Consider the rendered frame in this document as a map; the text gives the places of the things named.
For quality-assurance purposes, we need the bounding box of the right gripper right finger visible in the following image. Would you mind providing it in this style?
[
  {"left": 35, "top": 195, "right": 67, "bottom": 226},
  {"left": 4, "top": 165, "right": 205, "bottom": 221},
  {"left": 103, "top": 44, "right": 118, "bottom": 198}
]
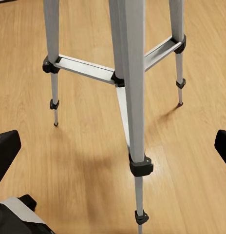
[{"left": 214, "top": 130, "right": 226, "bottom": 163}]

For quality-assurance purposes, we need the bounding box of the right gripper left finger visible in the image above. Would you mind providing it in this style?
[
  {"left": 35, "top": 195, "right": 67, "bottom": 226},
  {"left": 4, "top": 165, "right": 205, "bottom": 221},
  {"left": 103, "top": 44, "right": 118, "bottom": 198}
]
[{"left": 0, "top": 130, "right": 21, "bottom": 182}]

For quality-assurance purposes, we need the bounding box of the camera tripod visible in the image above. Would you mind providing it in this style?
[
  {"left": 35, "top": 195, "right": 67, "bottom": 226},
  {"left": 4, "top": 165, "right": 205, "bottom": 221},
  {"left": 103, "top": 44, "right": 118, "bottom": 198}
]
[{"left": 42, "top": 0, "right": 187, "bottom": 234}]

